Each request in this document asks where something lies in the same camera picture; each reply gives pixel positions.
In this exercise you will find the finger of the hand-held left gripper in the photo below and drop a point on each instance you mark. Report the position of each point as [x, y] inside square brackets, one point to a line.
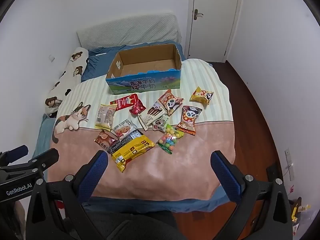
[16, 152]
[46, 158]

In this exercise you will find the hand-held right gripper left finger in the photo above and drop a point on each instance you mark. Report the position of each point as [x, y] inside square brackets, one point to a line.
[93, 177]

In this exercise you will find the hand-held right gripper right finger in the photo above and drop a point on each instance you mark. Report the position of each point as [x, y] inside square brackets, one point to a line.
[225, 177]

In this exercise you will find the brown pastry packet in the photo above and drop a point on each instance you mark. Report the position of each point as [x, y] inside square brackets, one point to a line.
[103, 141]

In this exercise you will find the colourful candy ball bag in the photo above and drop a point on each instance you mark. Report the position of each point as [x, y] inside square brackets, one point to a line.
[170, 140]

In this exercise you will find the blue printed cardboard box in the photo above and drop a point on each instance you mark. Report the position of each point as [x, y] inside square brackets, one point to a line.
[143, 80]

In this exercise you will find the large yellow snack packet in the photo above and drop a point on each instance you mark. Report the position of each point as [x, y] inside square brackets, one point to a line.
[132, 152]

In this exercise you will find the cat print striped pink blanket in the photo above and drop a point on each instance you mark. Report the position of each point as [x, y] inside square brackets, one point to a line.
[175, 167]

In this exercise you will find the black snack packet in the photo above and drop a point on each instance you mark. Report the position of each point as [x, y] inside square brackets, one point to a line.
[130, 137]

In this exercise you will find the white cookie packet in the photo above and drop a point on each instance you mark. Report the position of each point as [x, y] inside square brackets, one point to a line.
[122, 130]

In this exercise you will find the beige snack packet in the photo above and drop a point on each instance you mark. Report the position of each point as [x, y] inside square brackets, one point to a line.
[106, 116]

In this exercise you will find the orange panda print packet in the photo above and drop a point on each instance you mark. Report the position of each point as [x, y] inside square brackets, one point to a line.
[188, 120]

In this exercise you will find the white wafer stick packet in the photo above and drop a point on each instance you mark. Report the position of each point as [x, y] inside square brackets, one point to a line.
[148, 120]

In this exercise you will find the yellow small item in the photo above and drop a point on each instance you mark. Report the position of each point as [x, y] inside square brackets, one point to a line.
[298, 208]

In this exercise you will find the red long snack packet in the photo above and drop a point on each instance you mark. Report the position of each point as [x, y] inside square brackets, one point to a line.
[123, 102]

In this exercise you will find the small red snack packet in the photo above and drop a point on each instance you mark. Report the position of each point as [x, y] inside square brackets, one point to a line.
[137, 108]

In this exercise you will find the small green white packet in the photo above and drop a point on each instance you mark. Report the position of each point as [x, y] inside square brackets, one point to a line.
[161, 123]

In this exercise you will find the yellow panda print packet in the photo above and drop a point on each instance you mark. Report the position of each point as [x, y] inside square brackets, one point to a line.
[200, 95]

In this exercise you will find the bear print long pillow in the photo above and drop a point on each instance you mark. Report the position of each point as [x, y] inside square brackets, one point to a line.
[68, 75]

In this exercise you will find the red panda print packet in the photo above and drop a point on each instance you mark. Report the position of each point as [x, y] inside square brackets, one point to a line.
[170, 102]

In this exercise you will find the grey quilted cushion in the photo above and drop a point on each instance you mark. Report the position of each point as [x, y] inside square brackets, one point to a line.
[127, 30]

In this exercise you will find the white door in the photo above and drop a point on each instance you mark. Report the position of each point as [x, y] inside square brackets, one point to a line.
[212, 17]

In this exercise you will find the white wall socket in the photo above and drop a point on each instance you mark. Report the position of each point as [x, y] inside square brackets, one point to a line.
[290, 163]

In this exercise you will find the small white wall fitting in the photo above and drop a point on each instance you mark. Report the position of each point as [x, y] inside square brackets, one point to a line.
[51, 57]

